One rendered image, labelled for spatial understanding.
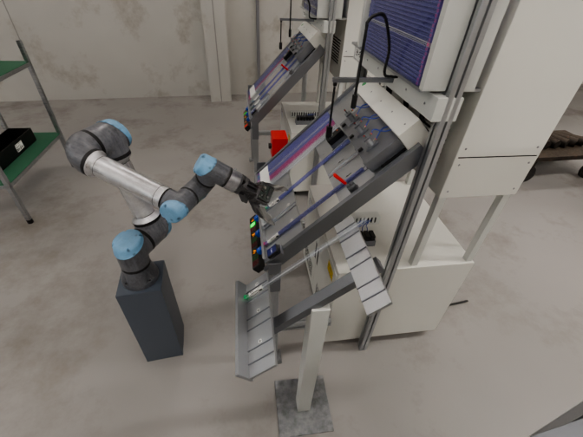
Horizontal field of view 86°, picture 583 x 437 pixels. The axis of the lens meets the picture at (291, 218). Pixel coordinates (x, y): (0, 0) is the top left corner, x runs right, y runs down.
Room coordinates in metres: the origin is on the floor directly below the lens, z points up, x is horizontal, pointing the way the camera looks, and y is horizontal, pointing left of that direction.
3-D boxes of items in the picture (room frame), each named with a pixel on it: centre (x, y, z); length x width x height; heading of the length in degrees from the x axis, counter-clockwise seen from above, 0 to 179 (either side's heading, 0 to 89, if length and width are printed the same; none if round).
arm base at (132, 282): (0.89, 0.65, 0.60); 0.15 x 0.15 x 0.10
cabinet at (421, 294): (1.32, -0.47, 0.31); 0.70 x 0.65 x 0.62; 10
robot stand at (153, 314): (0.89, 0.65, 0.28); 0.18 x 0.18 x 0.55; 15
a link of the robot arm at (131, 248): (0.90, 0.64, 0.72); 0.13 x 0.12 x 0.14; 163
